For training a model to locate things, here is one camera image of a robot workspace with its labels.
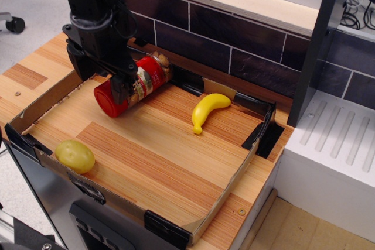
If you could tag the black office chair caster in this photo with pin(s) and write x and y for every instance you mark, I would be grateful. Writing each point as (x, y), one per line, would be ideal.
(13, 24)

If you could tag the red-lidded spice bottle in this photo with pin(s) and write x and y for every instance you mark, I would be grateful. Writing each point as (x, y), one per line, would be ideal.
(154, 70)

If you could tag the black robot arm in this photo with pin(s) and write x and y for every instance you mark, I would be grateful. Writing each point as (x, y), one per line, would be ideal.
(86, 14)

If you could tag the black panel with buttons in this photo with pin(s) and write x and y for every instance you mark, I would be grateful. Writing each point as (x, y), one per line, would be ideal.
(95, 234)

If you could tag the yellow toy potato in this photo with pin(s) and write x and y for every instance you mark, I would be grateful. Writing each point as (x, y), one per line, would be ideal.
(75, 155)

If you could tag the dark shelf frame with tiles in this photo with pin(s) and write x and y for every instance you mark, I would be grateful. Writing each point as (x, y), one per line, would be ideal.
(273, 44)

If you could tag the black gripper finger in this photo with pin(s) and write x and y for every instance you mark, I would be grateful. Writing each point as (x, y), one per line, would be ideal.
(122, 87)
(83, 65)

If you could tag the cardboard fence with black tape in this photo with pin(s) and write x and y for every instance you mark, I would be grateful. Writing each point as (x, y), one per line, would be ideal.
(154, 181)

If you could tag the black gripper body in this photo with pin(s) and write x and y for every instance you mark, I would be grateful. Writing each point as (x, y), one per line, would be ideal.
(106, 46)

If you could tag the yellow toy banana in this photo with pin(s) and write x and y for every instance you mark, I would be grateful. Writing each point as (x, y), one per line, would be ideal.
(204, 107)

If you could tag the white ridged drainboard unit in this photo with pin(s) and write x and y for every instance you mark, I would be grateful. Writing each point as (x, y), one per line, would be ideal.
(327, 167)

